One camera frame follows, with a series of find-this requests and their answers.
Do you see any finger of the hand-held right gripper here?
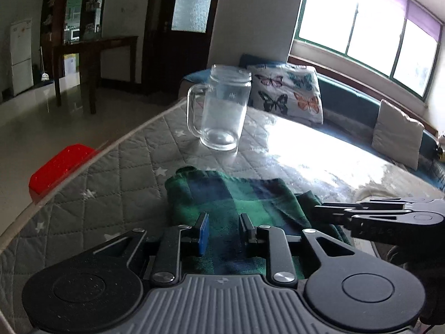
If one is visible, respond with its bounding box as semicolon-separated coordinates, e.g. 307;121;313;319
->
323;198;437;211
315;206;418;244

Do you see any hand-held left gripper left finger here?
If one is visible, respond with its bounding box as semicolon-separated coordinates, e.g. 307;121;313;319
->
94;212;210;288

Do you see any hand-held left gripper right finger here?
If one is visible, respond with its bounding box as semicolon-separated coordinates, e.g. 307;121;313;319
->
239;213;353;288

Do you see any green plaid shirt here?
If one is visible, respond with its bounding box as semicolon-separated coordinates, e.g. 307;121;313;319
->
164;167;353;281

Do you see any plain beige pillow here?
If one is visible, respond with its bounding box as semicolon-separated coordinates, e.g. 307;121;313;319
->
371;99;425;171

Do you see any blue sofa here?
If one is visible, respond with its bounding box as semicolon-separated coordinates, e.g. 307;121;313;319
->
177;54;445;192

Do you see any clear glass mug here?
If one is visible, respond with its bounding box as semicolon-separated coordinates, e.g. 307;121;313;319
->
187;64;253;152

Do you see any butterfly print pillow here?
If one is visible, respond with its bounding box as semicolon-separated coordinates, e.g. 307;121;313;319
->
246;63;325;125

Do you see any red plastic stool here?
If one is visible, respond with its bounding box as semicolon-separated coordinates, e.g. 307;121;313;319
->
29;144;98;204

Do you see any green framed window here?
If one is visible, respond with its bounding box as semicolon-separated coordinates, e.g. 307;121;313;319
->
288;0;445;101

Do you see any dark wooden door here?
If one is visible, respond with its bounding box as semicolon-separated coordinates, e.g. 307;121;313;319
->
142;0;223;96

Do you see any white yellow carton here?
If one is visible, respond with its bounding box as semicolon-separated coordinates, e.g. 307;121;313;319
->
63;53;80;76

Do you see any dark wooden console table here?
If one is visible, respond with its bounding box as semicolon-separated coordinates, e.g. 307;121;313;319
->
52;36;140;115

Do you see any broom with dustpan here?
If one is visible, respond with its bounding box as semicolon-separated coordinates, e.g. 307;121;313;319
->
39;46;52;82

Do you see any white fridge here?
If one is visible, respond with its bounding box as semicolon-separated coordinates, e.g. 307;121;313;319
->
9;18;34;97

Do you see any dark wooden shelf cabinet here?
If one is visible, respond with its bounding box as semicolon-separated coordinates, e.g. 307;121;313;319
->
39;0;110;46

